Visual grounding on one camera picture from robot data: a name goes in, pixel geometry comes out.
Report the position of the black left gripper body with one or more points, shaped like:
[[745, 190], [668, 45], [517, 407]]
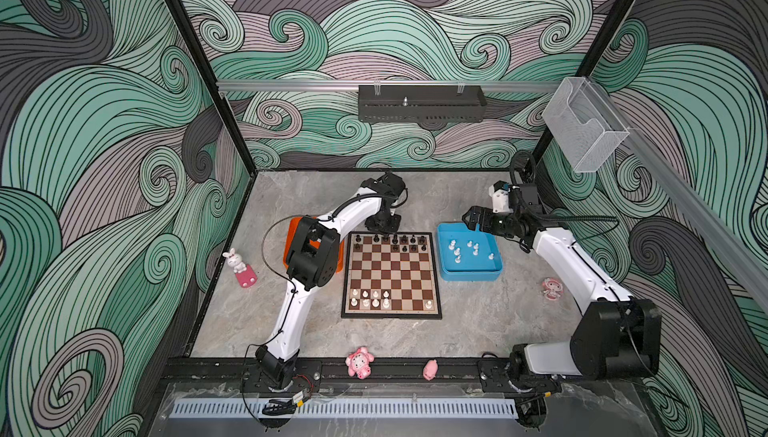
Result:
[[385, 224]]

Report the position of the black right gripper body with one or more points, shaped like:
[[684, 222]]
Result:
[[497, 223]]

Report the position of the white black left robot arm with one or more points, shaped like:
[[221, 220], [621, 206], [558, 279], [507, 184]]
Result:
[[312, 262]]

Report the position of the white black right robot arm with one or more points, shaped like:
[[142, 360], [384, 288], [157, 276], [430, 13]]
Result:
[[618, 336]]

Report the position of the blue plastic tray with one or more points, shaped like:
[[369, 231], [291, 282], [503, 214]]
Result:
[[467, 256]]

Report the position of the brown cream chessboard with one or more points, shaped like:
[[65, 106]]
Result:
[[390, 276]]

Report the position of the orange plastic tray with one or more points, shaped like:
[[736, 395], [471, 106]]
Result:
[[291, 239]]

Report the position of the pink white round figurine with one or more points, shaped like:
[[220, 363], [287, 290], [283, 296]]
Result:
[[552, 289]]

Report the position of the pink pig plush toy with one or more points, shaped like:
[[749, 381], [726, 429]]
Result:
[[359, 363]]

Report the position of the white rabbit pink base figurine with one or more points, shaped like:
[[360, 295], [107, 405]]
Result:
[[244, 273]]

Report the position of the small pink pig figurine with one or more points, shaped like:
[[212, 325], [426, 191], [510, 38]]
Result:
[[430, 370]]

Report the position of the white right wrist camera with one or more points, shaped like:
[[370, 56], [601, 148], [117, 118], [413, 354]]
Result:
[[499, 193]]

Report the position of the black perforated wall shelf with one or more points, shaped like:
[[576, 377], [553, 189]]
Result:
[[421, 105]]

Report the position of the aluminium back wall rail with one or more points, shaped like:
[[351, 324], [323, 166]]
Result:
[[327, 86]]

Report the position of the aluminium wall rail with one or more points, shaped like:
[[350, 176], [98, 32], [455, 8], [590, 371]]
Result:
[[327, 86], [714, 176]]

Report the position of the clear acrylic wall box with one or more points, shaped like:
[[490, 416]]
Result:
[[585, 123]]

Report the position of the black front mounting rail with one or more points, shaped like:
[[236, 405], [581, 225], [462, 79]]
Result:
[[491, 373]]

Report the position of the aluminium right wall rail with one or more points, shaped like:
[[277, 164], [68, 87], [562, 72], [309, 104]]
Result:
[[714, 176]]

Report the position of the white slotted cable duct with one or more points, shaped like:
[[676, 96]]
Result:
[[453, 408]]

